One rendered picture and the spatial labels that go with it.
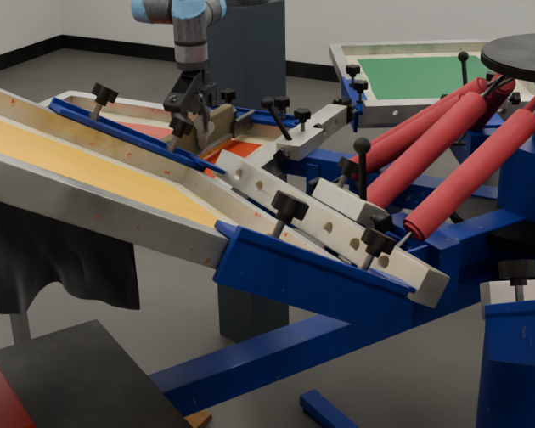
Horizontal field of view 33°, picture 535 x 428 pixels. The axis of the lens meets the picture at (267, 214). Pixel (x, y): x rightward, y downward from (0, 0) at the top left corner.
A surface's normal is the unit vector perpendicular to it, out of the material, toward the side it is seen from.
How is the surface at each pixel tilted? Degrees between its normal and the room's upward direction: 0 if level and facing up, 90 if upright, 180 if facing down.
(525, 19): 90
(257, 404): 0
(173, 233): 90
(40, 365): 0
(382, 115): 90
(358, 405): 0
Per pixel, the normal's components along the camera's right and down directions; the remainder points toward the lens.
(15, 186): 0.53, 0.34
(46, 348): -0.02, -0.91
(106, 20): -0.47, 0.38
